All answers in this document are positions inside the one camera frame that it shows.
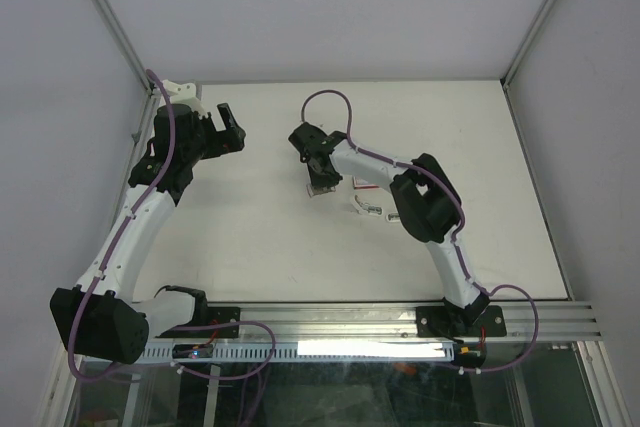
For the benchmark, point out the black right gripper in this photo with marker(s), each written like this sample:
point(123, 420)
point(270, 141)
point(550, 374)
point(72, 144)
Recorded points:
point(317, 181)

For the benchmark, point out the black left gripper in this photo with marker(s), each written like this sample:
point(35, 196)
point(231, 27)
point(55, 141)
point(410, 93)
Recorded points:
point(225, 141)

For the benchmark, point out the red white staple box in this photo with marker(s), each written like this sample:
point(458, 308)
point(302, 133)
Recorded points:
point(361, 184)

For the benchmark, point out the pink stapler top cover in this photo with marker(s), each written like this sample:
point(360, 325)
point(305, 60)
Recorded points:
point(392, 218)

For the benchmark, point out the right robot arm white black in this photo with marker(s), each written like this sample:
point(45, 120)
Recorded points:
point(429, 208)

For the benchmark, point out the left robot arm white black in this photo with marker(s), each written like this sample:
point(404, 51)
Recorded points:
point(98, 317)

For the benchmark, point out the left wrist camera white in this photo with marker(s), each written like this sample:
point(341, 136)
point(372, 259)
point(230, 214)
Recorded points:
point(184, 99)

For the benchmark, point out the aluminium mounting rail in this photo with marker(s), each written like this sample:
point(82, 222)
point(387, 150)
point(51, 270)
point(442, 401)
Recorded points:
point(548, 321)

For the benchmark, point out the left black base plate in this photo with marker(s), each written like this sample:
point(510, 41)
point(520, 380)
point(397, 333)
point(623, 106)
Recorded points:
point(216, 315)

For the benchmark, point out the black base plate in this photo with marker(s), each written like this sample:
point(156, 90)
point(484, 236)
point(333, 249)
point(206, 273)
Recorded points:
point(216, 315)
point(438, 321)

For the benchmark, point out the white slotted cable duct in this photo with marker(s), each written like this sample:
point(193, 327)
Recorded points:
point(301, 351)

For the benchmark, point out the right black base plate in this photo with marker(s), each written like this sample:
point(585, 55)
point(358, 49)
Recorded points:
point(438, 321)

